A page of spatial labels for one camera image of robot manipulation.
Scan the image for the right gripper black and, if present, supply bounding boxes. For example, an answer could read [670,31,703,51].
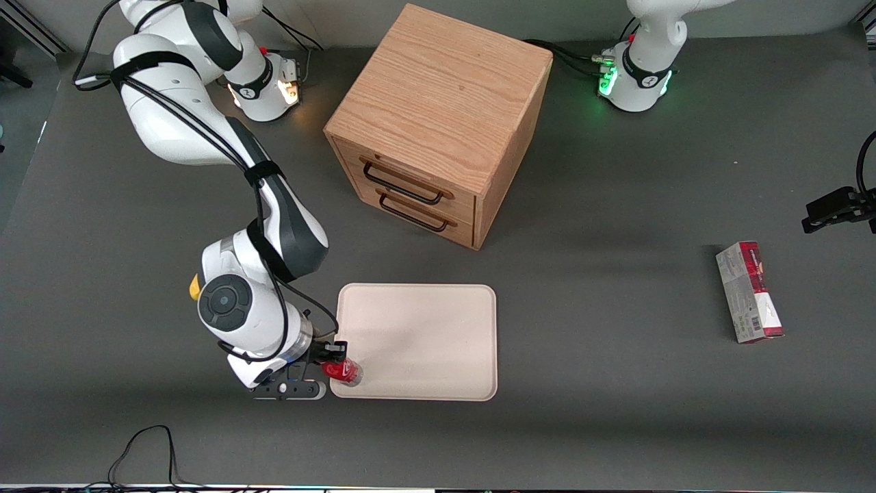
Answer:
[263,336,348,385]

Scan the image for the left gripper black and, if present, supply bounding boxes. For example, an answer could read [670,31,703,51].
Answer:
[802,186,876,235]

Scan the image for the small red coke bottle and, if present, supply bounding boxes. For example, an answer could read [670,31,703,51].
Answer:
[322,356,363,387]

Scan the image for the cream rectangular tray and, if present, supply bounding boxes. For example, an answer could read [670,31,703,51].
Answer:
[329,283,498,402]

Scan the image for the red plaid cardboard box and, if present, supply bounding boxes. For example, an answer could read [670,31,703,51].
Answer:
[715,240,785,344]

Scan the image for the wooden drawer front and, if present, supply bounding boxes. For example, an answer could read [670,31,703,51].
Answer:
[334,139,478,221]
[355,179,476,249]

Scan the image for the wooden two-drawer cabinet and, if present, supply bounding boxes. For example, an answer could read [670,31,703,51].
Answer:
[323,3,554,251]

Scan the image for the black stand leg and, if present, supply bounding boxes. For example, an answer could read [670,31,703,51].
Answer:
[0,60,34,89]

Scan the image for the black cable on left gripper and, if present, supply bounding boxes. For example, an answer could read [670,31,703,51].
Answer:
[857,130,876,199]

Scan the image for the black metal drawer handle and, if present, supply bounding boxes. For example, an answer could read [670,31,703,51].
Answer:
[361,157,454,205]
[376,190,457,233]

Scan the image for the thin black looped cable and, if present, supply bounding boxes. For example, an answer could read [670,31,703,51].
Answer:
[82,425,206,491]

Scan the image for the black cable along right arm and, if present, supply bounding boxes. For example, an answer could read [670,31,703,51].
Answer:
[74,0,340,343]

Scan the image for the black cables at left base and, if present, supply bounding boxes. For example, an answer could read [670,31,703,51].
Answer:
[524,38,617,79]

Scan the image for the black cables at base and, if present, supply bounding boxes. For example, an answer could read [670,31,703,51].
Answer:
[524,38,617,79]
[260,5,326,53]

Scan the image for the black cables at right base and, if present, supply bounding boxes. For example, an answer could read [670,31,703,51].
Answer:
[260,5,326,53]

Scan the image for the grey aluminium frame rail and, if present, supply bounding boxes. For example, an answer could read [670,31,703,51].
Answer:
[0,0,70,57]

